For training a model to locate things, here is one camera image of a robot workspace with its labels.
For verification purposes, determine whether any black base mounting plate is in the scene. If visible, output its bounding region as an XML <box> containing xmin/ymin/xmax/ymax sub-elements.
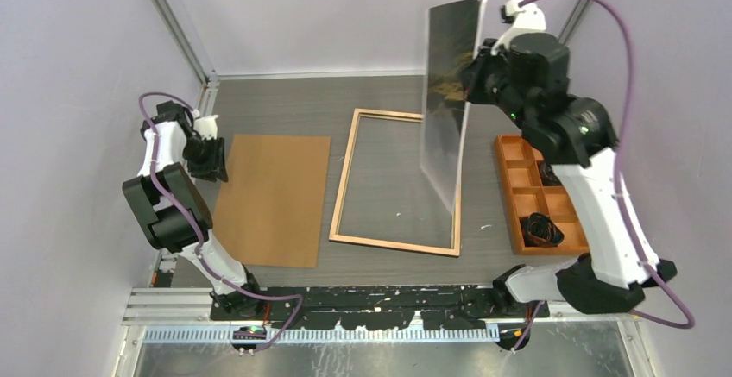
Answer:
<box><xmin>209</xmin><ymin>285</ymin><xmax>538</xmax><ymax>330</ymax></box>

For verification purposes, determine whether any landscape photo print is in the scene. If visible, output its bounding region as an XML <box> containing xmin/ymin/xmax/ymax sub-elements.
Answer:
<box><xmin>420</xmin><ymin>0</ymin><xmax>488</xmax><ymax>213</ymax></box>

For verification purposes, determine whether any wooden picture frame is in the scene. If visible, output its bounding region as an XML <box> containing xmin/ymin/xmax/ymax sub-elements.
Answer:
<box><xmin>329</xmin><ymin>108</ymin><xmax>462</xmax><ymax>258</ymax></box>

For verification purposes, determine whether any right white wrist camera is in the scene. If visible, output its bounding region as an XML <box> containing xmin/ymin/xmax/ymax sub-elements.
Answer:
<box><xmin>490</xmin><ymin>0</ymin><xmax>546</xmax><ymax>56</ymax></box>

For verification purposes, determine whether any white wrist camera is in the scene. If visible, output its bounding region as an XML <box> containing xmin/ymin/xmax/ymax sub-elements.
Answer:
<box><xmin>490</xmin><ymin>0</ymin><xmax>546</xmax><ymax>56</ymax></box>
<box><xmin>193</xmin><ymin>115</ymin><xmax>218</xmax><ymax>141</ymax></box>

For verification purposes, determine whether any brown backing board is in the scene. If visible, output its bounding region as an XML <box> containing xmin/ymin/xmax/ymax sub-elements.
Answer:
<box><xmin>213</xmin><ymin>135</ymin><xmax>331</xmax><ymax>268</ymax></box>

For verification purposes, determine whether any dark red rolled tie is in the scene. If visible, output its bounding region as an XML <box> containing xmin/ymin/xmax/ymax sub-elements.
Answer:
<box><xmin>520</xmin><ymin>212</ymin><xmax>565</xmax><ymax>248</ymax></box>

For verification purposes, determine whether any aluminium front rail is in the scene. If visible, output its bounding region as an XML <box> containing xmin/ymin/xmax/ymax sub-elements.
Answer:
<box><xmin>122</xmin><ymin>285</ymin><xmax>639</xmax><ymax>349</ymax></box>

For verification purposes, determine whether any black rolled tie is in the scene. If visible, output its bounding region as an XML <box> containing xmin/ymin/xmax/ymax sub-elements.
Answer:
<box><xmin>538</xmin><ymin>161</ymin><xmax>562</xmax><ymax>186</ymax></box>

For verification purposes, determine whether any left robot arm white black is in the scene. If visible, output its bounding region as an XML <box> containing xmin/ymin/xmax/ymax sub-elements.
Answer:
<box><xmin>122</xmin><ymin>100</ymin><xmax>265</xmax><ymax>320</ymax></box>

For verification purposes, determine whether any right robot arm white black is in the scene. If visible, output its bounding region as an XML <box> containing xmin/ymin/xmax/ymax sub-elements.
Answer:
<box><xmin>460</xmin><ymin>33</ymin><xmax>677</xmax><ymax>317</ymax></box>

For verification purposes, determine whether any orange compartment tray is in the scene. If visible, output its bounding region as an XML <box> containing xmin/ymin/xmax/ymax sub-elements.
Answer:
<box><xmin>494</xmin><ymin>135</ymin><xmax>589</xmax><ymax>256</ymax></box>

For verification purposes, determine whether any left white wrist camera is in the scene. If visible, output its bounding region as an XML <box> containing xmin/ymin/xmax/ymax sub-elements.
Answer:
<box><xmin>193</xmin><ymin>115</ymin><xmax>218</xmax><ymax>141</ymax></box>

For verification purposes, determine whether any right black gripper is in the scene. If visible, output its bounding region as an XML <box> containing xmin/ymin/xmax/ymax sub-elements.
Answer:
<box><xmin>455</xmin><ymin>38</ymin><xmax>527</xmax><ymax>128</ymax></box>

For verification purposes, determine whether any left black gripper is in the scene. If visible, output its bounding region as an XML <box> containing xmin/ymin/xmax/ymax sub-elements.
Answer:
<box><xmin>183</xmin><ymin>135</ymin><xmax>229</xmax><ymax>183</ymax></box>

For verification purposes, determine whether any clear acrylic sheet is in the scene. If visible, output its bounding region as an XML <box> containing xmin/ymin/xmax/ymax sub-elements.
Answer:
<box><xmin>338</xmin><ymin>117</ymin><xmax>452</xmax><ymax>248</ymax></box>

